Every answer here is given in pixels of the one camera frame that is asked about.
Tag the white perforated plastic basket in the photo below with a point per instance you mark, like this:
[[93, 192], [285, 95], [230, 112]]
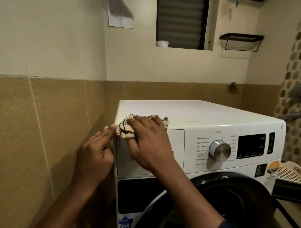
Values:
[[290, 172]]

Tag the black-lined patterned cloth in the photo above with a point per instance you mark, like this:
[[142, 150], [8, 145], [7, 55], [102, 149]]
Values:
[[124, 128]]

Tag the white paper sheet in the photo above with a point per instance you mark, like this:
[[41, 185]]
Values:
[[121, 16]]

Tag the small white cup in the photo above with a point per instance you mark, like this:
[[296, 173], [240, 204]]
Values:
[[162, 44]]

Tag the dark plastic stool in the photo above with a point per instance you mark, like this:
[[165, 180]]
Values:
[[287, 190]]

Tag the person's left hand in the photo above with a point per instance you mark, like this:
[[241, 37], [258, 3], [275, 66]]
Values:
[[94, 157]]

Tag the white detergent drawer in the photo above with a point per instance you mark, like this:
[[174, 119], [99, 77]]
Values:
[[177, 150]]

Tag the person's right forearm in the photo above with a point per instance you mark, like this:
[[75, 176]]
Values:
[[192, 199]]

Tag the person's left forearm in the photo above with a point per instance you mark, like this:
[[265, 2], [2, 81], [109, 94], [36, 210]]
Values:
[[65, 206]]

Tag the white washing machine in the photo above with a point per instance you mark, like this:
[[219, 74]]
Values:
[[200, 112]]

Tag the person's right hand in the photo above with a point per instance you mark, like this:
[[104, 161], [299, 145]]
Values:
[[150, 145]]

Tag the louvered wall window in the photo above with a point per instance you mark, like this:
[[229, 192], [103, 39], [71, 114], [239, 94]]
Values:
[[181, 23]]

